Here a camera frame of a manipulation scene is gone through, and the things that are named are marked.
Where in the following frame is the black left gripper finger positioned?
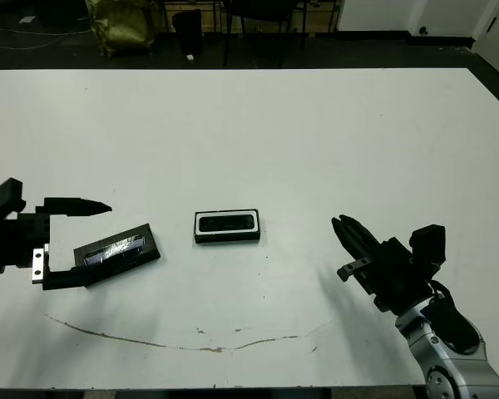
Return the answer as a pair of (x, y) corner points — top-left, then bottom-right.
(42, 264), (95, 291)
(35, 197), (113, 217)

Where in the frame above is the black box with white insert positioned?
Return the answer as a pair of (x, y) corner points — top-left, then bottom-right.
(193, 209), (262, 245)

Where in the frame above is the black box lid shiny print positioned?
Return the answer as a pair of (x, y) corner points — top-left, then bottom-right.
(72, 223), (162, 288)

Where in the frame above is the wooden shipping crate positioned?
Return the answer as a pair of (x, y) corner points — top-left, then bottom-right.
(166, 0), (225, 32)
(305, 0), (341, 31)

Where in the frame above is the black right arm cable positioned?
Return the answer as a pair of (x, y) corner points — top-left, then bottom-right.
(427, 278), (483, 354)

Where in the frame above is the black camera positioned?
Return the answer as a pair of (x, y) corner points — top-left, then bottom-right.
(198, 214), (255, 233)

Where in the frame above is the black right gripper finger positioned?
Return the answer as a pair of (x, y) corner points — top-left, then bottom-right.
(338, 214), (386, 259)
(331, 216), (371, 261)

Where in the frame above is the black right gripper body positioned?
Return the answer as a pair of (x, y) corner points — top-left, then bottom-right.
(336, 237), (436, 315)

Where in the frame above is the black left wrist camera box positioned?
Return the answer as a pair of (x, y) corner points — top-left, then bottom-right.
(0, 177), (27, 218)

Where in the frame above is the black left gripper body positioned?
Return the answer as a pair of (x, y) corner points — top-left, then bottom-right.
(0, 209), (52, 284)

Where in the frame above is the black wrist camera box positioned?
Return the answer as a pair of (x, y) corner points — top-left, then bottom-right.
(408, 224), (447, 271)
(0, 177), (27, 218)

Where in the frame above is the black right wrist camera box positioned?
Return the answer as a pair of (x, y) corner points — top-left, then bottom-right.
(408, 224), (447, 271)

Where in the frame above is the thin white cord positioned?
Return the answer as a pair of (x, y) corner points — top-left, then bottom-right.
(0, 27), (91, 51)

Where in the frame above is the yellow-green plastic bag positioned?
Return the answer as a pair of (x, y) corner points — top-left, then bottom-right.
(86, 0), (157, 57)

